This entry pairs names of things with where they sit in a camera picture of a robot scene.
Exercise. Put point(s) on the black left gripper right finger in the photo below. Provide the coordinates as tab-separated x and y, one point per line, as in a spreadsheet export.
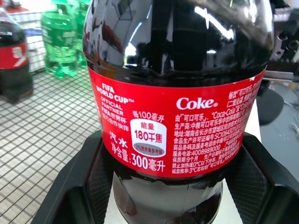
259	186

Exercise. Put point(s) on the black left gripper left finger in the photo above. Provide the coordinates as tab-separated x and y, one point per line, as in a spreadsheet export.
77	184

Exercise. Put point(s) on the Coke bottle with red label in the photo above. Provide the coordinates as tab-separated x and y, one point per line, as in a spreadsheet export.
177	93

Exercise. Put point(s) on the small cola bottle red label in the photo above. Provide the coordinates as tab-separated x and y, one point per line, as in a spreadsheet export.
12	63

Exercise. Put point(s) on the green plastic soda bottle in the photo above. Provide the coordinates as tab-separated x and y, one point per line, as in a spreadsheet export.
81	28
60	39

